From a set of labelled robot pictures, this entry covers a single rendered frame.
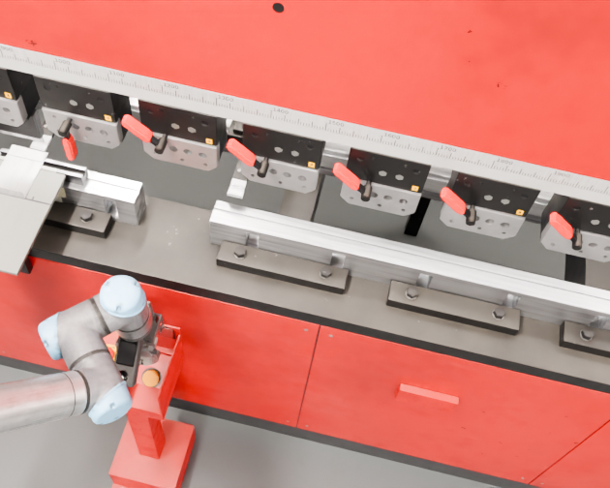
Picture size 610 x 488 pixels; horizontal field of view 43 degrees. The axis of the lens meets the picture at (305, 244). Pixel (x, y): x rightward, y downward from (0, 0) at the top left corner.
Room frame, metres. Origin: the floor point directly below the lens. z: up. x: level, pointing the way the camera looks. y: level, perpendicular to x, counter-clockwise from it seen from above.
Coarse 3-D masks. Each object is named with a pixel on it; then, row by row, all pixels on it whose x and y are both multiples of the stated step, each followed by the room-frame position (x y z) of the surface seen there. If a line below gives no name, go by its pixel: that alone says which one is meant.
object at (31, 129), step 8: (32, 120) 0.98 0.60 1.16; (40, 120) 1.00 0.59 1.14; (0, 128) 0.98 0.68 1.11; (8, 128) 0.98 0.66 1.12; (16, 128) 0.98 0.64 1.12; (24, 128) 0.98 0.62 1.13; (32, 128) 0.98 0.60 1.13; (40, 128) 0.99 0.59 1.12; (16, 136) 0.99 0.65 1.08; (24, 136) 0.99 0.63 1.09; (32, 136) 0.98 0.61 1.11; (40, 136) 0.98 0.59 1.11
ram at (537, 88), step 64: (0, 0) 0.94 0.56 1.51; (64, 0) 0.93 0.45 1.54; (128, 0) 0.92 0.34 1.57; (192, 0) 0.92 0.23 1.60; (256, 0) 0.91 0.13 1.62; (320, 0) 0.90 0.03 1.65; (384, 0) 0.89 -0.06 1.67; (448, 0) 0.88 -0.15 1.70; (512, 0) 0.88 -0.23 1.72; (576, 0) 0.87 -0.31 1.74; (0, 64) 0.95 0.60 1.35; (128, 64) 0.93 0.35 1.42; (192, 64) 0.92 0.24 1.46; (256, 64) 0.91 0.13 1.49; (320, 64) 0.90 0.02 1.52; (384, 64) 0.89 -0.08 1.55; (448, 64) 0.88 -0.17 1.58; (512, 64) 0.87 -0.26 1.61; (576, 64) 0.87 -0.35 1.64; (384, 128) 0.89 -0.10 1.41; (448, 128) 0.88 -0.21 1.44; (512, 128) 0.87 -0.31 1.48; (576, 128) 0.86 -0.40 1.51; (576, 192) 0.86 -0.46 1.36
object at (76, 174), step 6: (0, 150) 1.00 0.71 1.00; (6, 150) 1.01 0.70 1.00; (48, 162) 0.99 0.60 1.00; (54, 162) 0.99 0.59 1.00; (60, 162) 1.00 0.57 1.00; (60, 168) 0.99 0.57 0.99; (66, 168) 0.99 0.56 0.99; (72, 168) 0.99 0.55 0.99; (78, 168) 0.99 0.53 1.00; (84, 168) 0.99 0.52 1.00; (66, 174) 0.97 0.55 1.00; (72, 174) 0.97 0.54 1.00; (78, 174) 0.97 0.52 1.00; (84, 174) 0.98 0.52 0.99; (66, 180) 0.97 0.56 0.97; (72, 180) 0.97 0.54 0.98; (78, 180) 0.96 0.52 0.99; (84, 180) 0.97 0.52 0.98
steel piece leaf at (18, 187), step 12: (12, 156) 0.99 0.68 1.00; (0, 168) 0.95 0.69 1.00; (12, 168) 0.96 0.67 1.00; (24, 168) 0.96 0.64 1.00; (36, 168) 0.97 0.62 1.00; (0, 180) 0.92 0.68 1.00; (12, 180) 0.93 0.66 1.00; (24, 180) 0.93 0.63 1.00; (0, 192) 0.89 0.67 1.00; (12, 192) 0.89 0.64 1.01; (24, 192) 0.90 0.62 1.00
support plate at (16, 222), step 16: (0, 160) 0.98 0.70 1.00; (48, 176) 0.95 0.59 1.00; (64, 176) 0.96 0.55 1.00; (32, 192) 0.91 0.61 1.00; (48, 192) 0.91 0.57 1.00; (0, 208) 0.85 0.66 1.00; (16, 208) 0.86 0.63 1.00; (32, 208) 0.86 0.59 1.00; (48, 208) 0.87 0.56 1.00; (0, 224) 0.81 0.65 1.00; (16, 224) 0.82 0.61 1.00; (32, 224) 0.83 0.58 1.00; (0, 240) 0.77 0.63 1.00; (16, 240) 0.78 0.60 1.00; (32, 240) 0.79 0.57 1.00; (0, 256) 0.74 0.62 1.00; (16, 256) 0.74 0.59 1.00; (16, 272) 0.71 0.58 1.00
